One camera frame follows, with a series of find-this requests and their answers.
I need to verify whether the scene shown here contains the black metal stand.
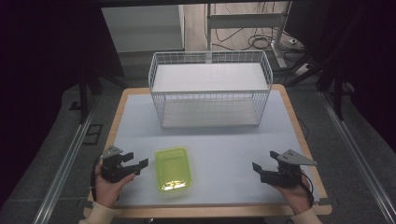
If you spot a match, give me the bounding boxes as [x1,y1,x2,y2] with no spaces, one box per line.
[316,69,348,121]
[76,70,106,125]

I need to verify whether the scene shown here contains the white power strip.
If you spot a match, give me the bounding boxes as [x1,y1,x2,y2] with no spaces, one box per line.
[288,36,305,51]

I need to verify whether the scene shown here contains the green translucent plastic tray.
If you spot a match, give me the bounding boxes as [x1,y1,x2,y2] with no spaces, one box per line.
[154,146,193,192]

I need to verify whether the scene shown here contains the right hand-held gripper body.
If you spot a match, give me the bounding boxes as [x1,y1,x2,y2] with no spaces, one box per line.
[260,148,318,189]

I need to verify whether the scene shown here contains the black floor cables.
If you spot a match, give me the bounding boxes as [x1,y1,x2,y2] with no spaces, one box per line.
[214,27,283,51]

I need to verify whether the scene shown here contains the white wire shelf rack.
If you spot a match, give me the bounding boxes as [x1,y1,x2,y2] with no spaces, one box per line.
[148,49,275,130]

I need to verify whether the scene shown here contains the aluminium floor rail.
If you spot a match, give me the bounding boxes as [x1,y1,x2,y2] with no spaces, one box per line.
[319,91,396,224]
[32,98,98,224]

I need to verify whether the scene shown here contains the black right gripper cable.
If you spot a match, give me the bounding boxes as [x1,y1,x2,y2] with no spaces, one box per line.
[300,172,315,207]

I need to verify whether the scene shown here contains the person's right hand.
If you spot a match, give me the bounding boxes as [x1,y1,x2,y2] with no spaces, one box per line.
[272,173,314,216]

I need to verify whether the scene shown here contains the dark curtain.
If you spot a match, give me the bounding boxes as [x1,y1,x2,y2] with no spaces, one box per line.
[0,0,125,200]
[284,0,396,153]

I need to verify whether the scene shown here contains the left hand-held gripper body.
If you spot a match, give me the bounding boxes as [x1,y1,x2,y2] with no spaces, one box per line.
[100,145,138,184]

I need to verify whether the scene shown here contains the white cabinet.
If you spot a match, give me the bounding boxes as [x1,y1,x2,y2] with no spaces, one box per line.
[100,4,186,54]

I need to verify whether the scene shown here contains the pale grey table mat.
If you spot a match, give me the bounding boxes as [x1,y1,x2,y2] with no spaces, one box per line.
[112,90,322,208]

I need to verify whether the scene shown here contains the black floor bracket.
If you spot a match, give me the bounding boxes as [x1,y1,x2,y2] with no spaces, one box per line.
[81,123,104,146]

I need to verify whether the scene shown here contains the white metal desk frame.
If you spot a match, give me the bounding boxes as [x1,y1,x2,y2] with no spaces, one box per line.
[205,1,294,70]

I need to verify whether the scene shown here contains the person's left hand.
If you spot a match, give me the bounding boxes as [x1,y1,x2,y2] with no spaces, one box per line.
[94,163,137,209]

